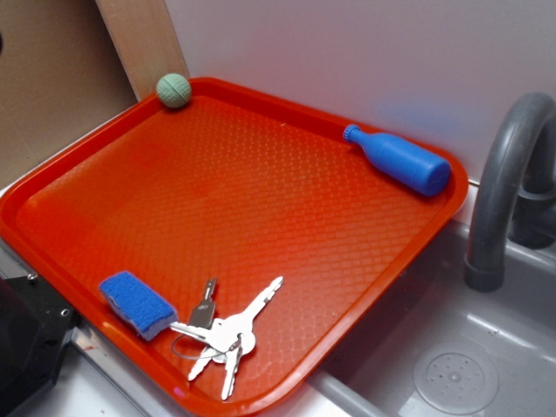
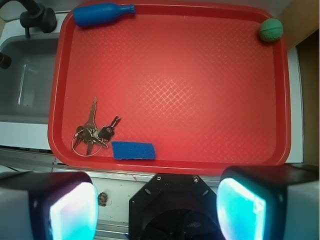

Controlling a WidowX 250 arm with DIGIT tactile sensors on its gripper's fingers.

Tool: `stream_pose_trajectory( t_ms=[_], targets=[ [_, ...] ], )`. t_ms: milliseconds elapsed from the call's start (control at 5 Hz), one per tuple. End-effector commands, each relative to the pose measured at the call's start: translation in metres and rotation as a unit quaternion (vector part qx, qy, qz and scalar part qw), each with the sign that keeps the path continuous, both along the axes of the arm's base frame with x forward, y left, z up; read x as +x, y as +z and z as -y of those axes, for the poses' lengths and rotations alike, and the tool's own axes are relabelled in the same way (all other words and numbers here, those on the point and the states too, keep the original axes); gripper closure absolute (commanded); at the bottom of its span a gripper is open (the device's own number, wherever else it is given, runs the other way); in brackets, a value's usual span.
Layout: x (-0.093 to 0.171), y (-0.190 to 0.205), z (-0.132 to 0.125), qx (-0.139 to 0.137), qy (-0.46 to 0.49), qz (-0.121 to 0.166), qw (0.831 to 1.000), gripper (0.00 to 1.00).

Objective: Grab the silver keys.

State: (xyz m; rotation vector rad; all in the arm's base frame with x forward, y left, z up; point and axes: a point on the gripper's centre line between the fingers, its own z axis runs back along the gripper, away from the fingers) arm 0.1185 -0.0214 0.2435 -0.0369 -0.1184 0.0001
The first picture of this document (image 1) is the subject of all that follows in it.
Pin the silver key bunch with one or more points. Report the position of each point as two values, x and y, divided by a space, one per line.
229 339

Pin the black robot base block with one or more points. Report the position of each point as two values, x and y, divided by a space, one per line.
36 328

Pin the red plastic tray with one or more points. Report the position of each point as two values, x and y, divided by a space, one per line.
237 186

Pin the blue plastic bottle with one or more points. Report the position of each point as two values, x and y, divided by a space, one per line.
415 167

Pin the green rubber ball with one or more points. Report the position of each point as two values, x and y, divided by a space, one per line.
174 90

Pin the blue sponge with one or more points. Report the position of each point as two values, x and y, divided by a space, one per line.
138 304

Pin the grey plastic sink basin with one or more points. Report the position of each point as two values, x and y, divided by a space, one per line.
431 346

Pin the grey sink faucet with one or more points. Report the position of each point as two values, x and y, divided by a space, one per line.
516 196

